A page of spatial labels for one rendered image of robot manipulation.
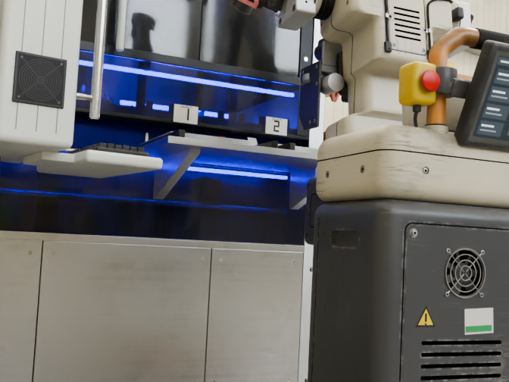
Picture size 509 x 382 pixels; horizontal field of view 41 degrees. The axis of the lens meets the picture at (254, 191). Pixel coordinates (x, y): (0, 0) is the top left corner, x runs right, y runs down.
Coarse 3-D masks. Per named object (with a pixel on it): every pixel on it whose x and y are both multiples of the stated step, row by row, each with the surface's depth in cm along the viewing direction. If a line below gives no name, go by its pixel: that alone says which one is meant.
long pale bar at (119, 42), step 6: (120, 0) 213; (126, 0) 214; (120, 6) 213; (120, 12) 212; (120, 18) 212; (120, 24) 212; (120, 30) 212; (120, 36) 212; (114, 42) 217; (120, 42) 212; (120, 48) 212
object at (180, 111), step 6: (174, 108) 226; (180, 108) 227; (186, 108) 228; (192, 108) 228; (174, 114) 226; (180, 114) 227; (186, 114) 227; (192, 114) 228; (174, 120) 226; (180, 120) 226; (186, 120) 227; (192, 120) 228
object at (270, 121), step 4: (268, 120) 240; (272, 120) 241; (276, 120) 242; (280, 120) 242; (284, 120) 243; (268, 124) 240; (272, 124) 241; (276, 124) 242; (280, 124) 242; (284, 124) 243; (268, 128) 240; (272, 128) 241; (276, 128) 242; (280, 128) 242; (284, 128) 243; (268, 132) 240; (272, 132) 241; (276, 132) 241; (280, 132) 242; (284, 132) 243
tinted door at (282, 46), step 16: (208, 0) 234; (224, 0) 236; (208, 16) 234; (224, 16) 236; (240, 16) 239; (256, 16) 241; (272, 16) 244; (208, 32) 233; (224, 32) 236; (240, 32) 238; (256, 32) 241; (272, 32) 244; (288, 32) 247; (208, 48) 233; (224, 48) 236; (240, 48) 238; (256, 48) 241; (272, 48) 244; (288, 48) 246; (240, 64) 238; (256, 64) 241; (272, 64) 243; (288, 64) 246
